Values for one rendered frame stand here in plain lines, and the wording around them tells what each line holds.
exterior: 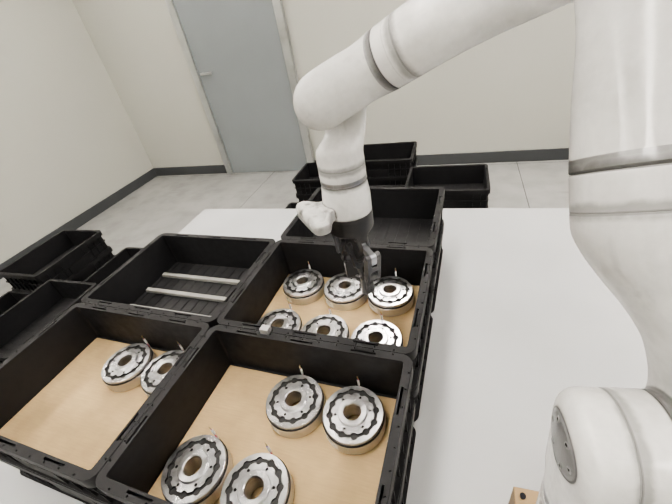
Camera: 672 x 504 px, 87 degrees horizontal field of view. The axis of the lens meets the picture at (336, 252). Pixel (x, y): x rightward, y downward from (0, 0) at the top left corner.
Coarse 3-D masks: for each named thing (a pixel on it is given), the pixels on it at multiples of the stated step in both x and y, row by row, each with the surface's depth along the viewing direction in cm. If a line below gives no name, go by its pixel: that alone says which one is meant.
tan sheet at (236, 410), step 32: (224, 384) 71; (256, 384) 69; (320, 384) 67; (224, 416) 65; (256, 416) 64; (352, 416) 61; (256, 448) 59; (288, 448) 58; (320, 448) 57; (384, 448) 56; (160, 480) 57; (320, 480) 54; (352, 480) 53
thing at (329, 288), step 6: (336, 276) 87; (342, 276) 87; (354, 276) 87; (330, 282) 86; (354, 282) 84; (360, 282) 84; (324, 288) 84; (330, 288) 84; (354, 288) 83; (360, 288) 83; (330, 294) 82; (336, 294) 82; (342, 294) 82; (348, 294) 81; (354, 294) 81; (360, 294) 81; (336, 300) 80; (342, 300) 80; (348, 300) 80
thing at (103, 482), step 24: (264, 336) 66; (288, 336) 65; (192, 360) 64; (384, 360) 58; (408, 360) 56; (168, 384) 60; (408, 384) 53; (120, 456) 51; (384, 456) 46; (96, 480) 49; (384, 480) 43
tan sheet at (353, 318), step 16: (416, 288) 84; (272, 304) 88; (288, 304) 87; (320, 304) 85; (368, 304) 82; (304, 320) 81; (352, 320) 79; (368, 320) 78; (384, 320) 77; (400, 320) 77
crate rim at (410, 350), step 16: (288, 240) 92; (304, 240) 90; (432, 256) 77; (256, 272) 82; (240, 288) 79; (416, 304) 66; (224, 320) 71; (416, 320) 65; (304, 336) 64; (320, 336) 64; (336, 336) 63; (416, 336) 60; (400, 352) 58; (416, 352) 59
